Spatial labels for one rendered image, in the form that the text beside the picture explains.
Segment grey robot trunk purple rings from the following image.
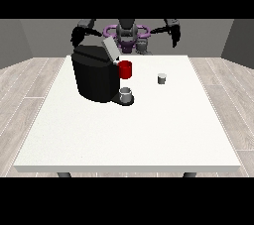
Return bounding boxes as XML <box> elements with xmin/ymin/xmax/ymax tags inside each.
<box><xmin>102</xmin><ymin>19</ymin><xmax>154</xmax><ymax>56</ymax></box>

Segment small grey coffee pod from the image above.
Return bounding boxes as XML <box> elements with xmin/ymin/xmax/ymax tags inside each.
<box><xmin>157</xmin><ymin>72</ymin><xmax>168</xmax><ymax>85</ymax></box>

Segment pale grey machine lid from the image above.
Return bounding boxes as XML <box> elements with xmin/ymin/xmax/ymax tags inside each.
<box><xmin>101</xmin><ymin>36</ymin><xmax>121</xmax><ymax>61</ymax></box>

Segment black coffee machine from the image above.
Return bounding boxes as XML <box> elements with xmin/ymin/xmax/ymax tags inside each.
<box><xmin>70</xmin><ymin>44</ymin><xmax>135</xmax><ymax>107</ymax></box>

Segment red pod holder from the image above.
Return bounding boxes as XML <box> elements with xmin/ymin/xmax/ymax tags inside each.
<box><xmin>117</xmin><ymin>59</ymin><xmax>133</xmax><ymax>80</ymax></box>

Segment small grey cup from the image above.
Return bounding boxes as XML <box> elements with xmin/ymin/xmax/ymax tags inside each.
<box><xmin>118</xmin><ymin>86</ymin><xmax>134</xmax><ymax>103</ymax></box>

